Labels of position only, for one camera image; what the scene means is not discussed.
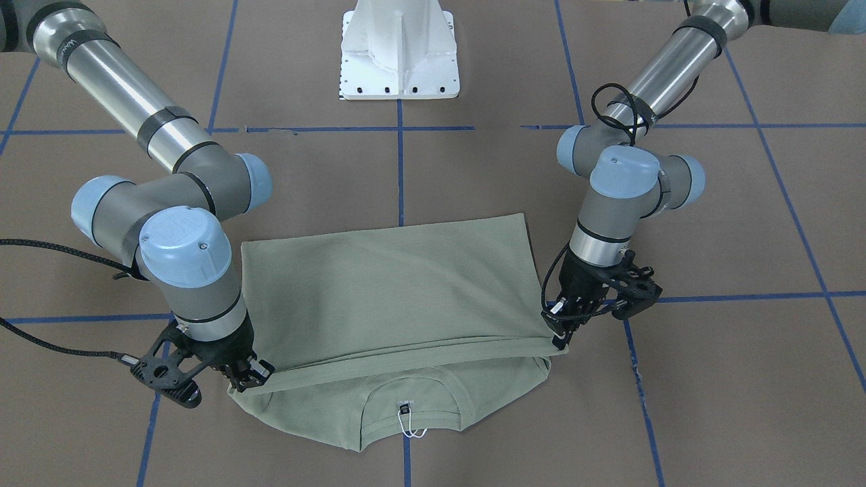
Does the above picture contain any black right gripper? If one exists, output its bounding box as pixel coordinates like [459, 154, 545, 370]
[177, 317, 275, 392]

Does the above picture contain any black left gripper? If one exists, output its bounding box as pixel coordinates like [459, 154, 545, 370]
[541, 249, 616, 350]

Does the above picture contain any olive green long-sleeve shirt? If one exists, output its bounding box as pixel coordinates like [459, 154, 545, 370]
[228, 214, 560, 451]

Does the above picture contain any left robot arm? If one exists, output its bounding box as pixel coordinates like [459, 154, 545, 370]
[541, 1, 864, 350]

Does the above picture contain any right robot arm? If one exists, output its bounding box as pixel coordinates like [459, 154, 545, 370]
[2, 1, 273, 408]

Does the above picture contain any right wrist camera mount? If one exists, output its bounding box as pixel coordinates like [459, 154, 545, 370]
[131, 320, 206, 408]

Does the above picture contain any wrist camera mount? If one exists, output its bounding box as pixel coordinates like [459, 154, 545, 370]
[600, 250, 663, 321]
[131, 320, 206, 408]

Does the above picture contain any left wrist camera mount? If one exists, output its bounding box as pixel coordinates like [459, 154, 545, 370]
[600, 250, 663, 321]

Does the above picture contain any white shirt tag string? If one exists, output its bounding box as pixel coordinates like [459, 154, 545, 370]
[398, 402, 428, 438]

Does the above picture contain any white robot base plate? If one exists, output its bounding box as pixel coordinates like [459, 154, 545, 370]
[338, 1, 461, 101]

